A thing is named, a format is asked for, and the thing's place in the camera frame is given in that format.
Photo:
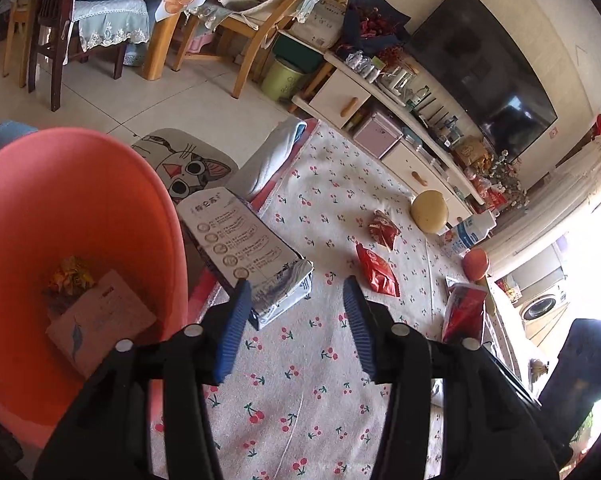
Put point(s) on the beige paper packet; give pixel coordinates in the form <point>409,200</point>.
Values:
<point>105,320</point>

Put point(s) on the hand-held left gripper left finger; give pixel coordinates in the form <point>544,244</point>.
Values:
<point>233,335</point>

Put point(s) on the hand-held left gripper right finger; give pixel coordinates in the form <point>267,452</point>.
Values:
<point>363,330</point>

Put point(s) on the brown pouch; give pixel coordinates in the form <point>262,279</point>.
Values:
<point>469,152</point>

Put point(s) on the blue and white milk carton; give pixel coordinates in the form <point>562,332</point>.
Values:
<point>240,240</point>

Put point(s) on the dried flower arrangement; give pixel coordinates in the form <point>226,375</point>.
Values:
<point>505,175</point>

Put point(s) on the lace covered standing air conditioner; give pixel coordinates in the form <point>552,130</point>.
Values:
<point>570,185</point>

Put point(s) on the cherry print tablecloth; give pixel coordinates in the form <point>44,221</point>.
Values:
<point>305,400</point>

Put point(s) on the red gift bag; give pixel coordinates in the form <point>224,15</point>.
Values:
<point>490,197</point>

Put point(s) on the pink storage box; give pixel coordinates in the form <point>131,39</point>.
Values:
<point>375,135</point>

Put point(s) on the pink plastic bin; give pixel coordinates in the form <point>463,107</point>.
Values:
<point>55,200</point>

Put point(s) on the silver wrapped can pack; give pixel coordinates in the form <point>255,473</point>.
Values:
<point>363,62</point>

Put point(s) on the red wrapper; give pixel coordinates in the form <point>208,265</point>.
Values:
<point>384,230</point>

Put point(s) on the yellow pear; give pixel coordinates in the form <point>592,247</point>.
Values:
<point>430,210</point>

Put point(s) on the light wooden chair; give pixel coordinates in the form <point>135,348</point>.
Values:
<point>250,45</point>

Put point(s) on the light green waste bin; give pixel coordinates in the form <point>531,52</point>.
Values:
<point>283,80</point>

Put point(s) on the white milk bottle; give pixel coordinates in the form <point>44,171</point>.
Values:
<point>468,235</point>

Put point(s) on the light blue cloth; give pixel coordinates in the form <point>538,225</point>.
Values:
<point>5,132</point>

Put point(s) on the yellow wrapper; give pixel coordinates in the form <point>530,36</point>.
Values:
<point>70,275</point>

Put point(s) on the dark blue flower bouquet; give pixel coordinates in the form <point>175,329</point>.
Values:
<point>375,20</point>

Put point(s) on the cat face floor mat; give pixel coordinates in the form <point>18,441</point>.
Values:
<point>190,165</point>

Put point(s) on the brown wooden chair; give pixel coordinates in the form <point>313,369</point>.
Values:
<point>15,25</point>

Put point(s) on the dark green storage box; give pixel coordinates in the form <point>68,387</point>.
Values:
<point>300,50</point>

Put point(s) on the washing machine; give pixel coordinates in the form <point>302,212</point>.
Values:
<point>542,307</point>

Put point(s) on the red coffee packet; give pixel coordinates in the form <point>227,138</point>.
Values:
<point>463,310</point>

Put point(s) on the light blue folded towel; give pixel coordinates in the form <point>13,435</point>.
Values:
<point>273,155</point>

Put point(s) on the white TV cabinet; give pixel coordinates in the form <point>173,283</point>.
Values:
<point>340,95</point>

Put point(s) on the red apple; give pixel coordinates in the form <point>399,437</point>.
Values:
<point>475,264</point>

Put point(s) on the dark wooden chair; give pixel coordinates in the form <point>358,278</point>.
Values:
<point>55,35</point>

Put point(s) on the white glass kettle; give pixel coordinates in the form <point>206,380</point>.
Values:
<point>395,82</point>

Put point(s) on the pink stool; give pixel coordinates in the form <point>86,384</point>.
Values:
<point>195,42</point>

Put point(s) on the black television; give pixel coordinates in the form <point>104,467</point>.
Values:
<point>480,70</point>

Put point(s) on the red snack packet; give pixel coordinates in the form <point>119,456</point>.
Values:
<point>378,272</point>

